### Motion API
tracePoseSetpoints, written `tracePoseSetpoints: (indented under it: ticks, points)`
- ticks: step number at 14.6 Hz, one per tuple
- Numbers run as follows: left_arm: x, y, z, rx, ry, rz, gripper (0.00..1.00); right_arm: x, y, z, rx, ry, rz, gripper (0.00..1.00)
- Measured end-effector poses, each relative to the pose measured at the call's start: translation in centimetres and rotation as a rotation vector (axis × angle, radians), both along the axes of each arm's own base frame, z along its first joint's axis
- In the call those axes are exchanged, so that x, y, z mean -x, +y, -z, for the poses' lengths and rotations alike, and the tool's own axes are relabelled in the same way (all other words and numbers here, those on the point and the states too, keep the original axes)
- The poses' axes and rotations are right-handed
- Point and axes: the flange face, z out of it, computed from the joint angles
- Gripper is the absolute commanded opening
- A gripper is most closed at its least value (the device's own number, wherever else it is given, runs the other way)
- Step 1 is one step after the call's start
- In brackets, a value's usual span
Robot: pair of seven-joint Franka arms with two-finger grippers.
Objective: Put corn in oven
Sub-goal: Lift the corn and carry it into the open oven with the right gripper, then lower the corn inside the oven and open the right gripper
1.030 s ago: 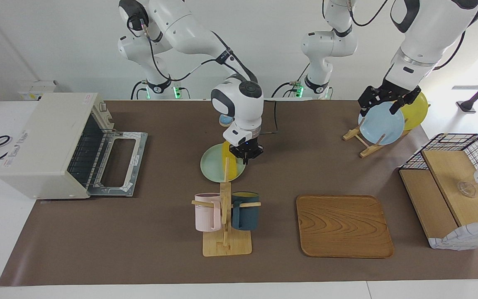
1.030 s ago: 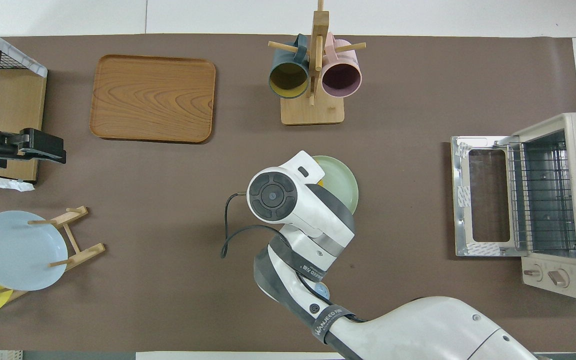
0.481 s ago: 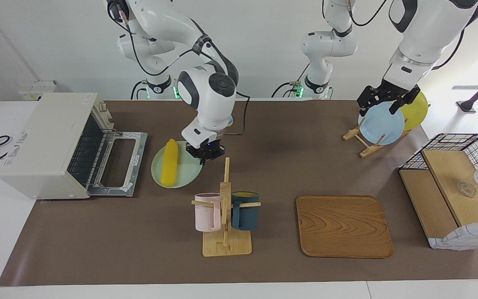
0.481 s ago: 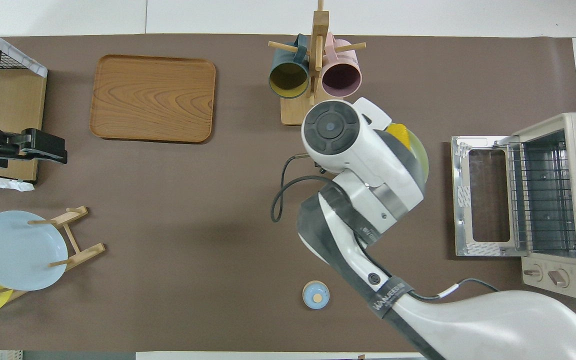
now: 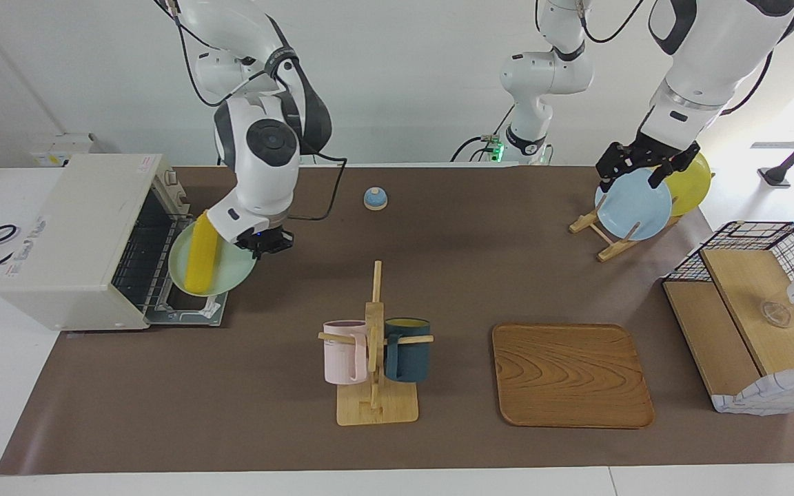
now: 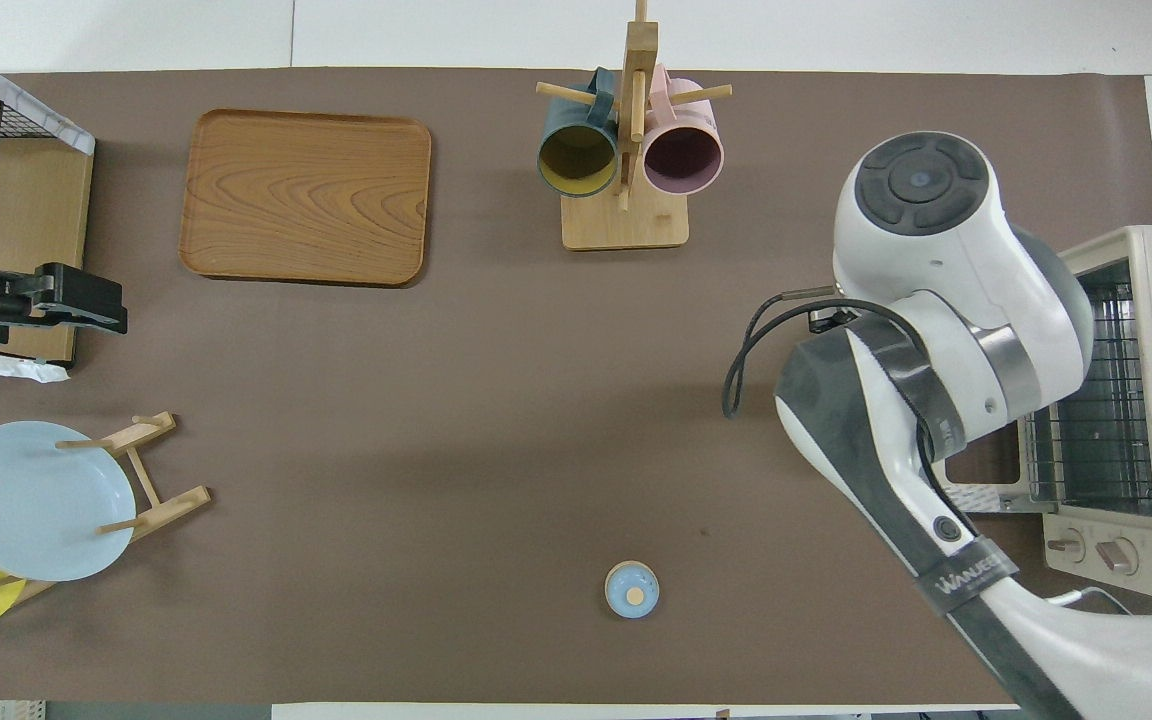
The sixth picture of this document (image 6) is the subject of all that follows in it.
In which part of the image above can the glass oven door with handle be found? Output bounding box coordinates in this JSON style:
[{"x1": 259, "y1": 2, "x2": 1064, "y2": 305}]
[{"x1": 936, "y1": 422, "x2": 1049, "y2": 517}]

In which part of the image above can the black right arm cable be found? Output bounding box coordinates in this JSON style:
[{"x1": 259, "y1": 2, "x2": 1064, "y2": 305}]
[{"x1": 724, "y1": 288, "x2": 937, "y2": 471}]

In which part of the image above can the small blue bell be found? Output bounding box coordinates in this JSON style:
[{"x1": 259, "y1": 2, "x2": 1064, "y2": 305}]
[{"x1": 605, "y1": 561, "x2": 660, "y2": 619}]

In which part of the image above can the wire and wood shelf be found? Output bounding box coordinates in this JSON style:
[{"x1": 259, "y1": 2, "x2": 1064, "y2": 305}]
[{"x1": 0, "y1": 40, "x2": 97, "y2": 384}]

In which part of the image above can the light blue plate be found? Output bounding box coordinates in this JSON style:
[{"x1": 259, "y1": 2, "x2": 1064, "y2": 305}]
[{"x1": 0, "y1": 421, "x2": 137, "y2": 583}]

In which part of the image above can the brown wooden tray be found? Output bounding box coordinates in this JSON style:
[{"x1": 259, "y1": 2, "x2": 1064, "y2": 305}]
[{"x1": 179, "y1": 108, "x2": 433, "y2": 288}]

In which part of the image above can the brown table mat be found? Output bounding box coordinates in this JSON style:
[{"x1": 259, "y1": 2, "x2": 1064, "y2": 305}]
[{"x1": 0, "y1": 68, "x2": 1152, "y2": 706}]

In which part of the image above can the wooden plate rack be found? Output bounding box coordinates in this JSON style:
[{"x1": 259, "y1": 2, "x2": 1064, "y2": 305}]
[{"x1": 0, "y1": 411, "x2": 212, "y2": 606}]

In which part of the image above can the pink mug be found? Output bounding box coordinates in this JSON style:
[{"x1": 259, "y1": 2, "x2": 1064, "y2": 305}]
[{"x1": 642, "y1": 65, "x2": 726, "y2": 197}]

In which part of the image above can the wooden mug rack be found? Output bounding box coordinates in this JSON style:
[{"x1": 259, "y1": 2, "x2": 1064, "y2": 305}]
[{"x1": 536, "y1": 0, "x2": 734, "y2": 251}]

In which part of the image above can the metal oven wire rack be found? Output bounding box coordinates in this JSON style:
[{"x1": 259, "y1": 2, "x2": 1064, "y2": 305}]
[{"x1": 1026, "y1": 285, "x2": 1152, "y2": 517}]

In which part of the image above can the dark blue mug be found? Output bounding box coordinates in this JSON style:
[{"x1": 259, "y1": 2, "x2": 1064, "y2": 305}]
[{"x1": 537, "y1": 68, "x2": 620, "y2": 199}]

